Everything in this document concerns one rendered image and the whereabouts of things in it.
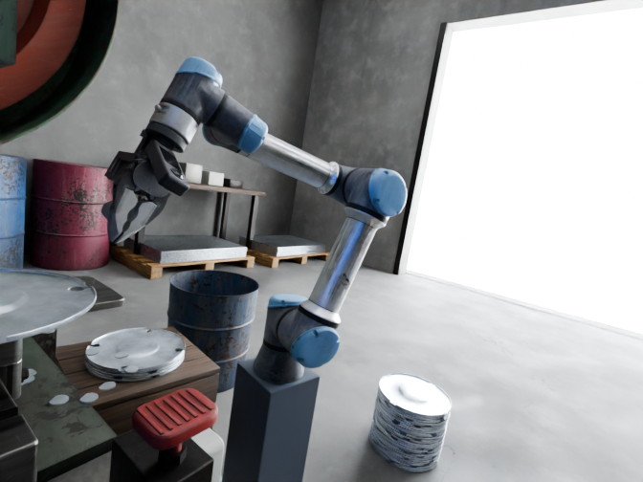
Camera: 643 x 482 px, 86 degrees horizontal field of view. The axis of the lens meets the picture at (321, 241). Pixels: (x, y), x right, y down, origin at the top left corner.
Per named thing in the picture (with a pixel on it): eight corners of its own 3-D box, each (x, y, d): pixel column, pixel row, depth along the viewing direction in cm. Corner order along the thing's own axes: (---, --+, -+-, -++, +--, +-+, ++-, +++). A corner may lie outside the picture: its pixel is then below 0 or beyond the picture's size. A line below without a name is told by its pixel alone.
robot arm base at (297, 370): (283, 352, 115) (288, 324, 113) (314, 375, 104) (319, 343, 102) (243, 362, 104) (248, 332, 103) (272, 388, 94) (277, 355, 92)
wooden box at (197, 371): (165, 402, 148) (172, 325, 143) (210, 458, 123) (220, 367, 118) (47, 442, 119) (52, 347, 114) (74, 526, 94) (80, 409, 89)
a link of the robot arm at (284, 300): (293, 328, 111) (299, 287, 109) (313, 347, 99) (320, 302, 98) (256, 331, 105) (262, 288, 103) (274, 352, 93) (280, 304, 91)
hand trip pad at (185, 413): (185, 442, 40) (191, 382, 39) (216, 472, 37) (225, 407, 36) (121, 477, 34) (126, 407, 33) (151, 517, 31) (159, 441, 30)
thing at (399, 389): (365, 384, 144) (365, 383, 144) (406, 368, 163) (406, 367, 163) (425, 427, 123) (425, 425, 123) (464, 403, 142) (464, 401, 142)
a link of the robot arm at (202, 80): (233, 77, 66) (191, 45, 61) (208, 125, 64) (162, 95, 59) (219, 91, 72) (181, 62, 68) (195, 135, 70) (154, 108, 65)
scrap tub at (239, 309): (214, 345, 205) (224, 267, 198) (264, 376, 181) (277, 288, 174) (143, 368, 171) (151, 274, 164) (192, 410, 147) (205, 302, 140)
